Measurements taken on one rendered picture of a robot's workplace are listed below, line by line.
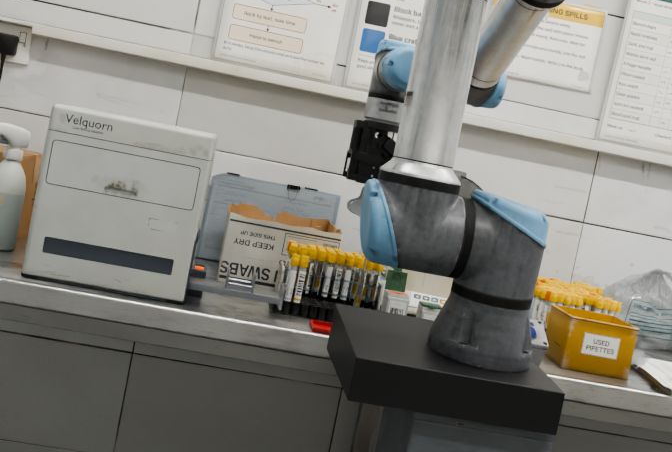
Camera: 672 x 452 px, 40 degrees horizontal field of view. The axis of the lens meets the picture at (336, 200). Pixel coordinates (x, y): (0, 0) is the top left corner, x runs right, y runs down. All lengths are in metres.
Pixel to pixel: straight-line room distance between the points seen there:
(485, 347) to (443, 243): 0.16
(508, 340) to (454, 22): 0.44
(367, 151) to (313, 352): 0.39
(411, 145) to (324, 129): 1.00
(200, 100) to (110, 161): 0.66
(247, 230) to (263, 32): 0.55
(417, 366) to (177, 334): 0.54
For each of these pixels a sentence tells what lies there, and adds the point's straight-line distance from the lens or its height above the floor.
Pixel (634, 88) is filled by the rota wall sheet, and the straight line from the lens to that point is 2.44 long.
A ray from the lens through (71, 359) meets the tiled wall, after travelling 2.34.
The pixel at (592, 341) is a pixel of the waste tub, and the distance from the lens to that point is 1.81.
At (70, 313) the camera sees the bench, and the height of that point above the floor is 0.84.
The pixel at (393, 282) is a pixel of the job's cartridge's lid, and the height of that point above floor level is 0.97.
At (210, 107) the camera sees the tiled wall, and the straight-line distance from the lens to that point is 2.24.
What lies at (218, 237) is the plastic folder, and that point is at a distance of 2.23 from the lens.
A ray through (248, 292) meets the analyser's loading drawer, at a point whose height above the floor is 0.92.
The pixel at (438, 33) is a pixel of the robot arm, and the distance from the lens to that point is 1.28.
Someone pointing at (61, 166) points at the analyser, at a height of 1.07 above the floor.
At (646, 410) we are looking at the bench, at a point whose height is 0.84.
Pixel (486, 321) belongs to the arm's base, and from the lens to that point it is 1.30.
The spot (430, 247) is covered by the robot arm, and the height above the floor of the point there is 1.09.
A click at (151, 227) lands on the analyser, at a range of 1.62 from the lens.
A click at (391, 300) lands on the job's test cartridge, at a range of 1.71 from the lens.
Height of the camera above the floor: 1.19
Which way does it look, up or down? 3 degrees down
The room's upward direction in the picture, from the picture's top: 11 degrees clockwise
